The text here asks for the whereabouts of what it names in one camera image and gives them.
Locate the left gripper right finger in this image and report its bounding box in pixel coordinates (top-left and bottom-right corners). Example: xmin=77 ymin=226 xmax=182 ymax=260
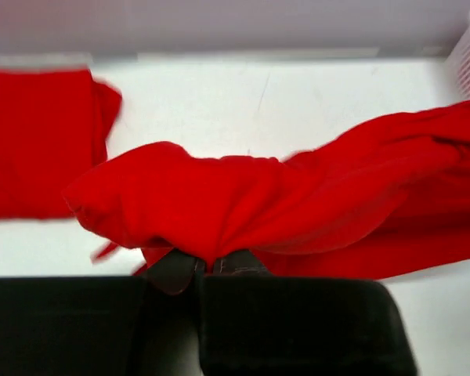
xmin=211 ymin=250 xmax=273 ymax=277

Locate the red t shirt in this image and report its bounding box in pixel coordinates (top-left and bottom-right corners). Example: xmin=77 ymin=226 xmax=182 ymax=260
xmin=63 ymin=100 xmax=470 ymax=279
xmin=0 ymin=69 xmax=122 ymax=220

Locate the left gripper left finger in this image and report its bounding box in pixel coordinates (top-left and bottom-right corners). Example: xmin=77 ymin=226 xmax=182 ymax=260
xmin=143 ymin=250 xmax=197 ymax=295

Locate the folded red t shirt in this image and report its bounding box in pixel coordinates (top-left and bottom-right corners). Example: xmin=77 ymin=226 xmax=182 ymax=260
xmin=0 ymin=69 xmax=122 ymax=220

